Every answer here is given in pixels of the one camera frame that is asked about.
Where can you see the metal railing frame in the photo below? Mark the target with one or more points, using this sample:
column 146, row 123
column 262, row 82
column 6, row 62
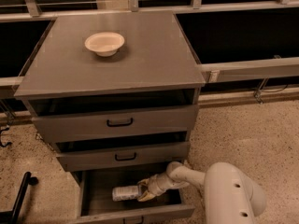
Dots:
column 214, row 43

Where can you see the grey top drawer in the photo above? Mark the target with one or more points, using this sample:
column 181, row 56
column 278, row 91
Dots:
column 100, row 125

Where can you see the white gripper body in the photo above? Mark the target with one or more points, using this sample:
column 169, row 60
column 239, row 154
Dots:
column 154, row 185

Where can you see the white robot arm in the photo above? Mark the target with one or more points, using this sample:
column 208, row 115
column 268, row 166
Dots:
column 230, row 196

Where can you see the grey drawer cabinet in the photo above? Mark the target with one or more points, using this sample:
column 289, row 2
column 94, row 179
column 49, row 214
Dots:
column 66, row 40

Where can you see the labelled plastic bottle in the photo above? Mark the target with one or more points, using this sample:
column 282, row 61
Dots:
column 126, row 193

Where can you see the grey bottom drawer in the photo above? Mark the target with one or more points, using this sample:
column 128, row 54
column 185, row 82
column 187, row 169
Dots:
column 96, row 206

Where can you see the grey drawer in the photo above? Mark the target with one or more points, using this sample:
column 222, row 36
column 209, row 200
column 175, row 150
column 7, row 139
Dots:
column 100, row 125
column 96, row 206
column 123, row 156

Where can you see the grey middle drawer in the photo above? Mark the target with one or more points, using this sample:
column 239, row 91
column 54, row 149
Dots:
column 123, row 156

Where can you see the black metal stand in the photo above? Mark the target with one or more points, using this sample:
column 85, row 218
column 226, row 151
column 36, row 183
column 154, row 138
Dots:
column 11, row 217

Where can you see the white paper bowl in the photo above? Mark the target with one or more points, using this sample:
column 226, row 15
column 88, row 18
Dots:
column 104, row 44

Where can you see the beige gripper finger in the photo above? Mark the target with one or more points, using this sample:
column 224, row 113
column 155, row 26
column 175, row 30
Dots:
column 144, row 183
column 146, row 196

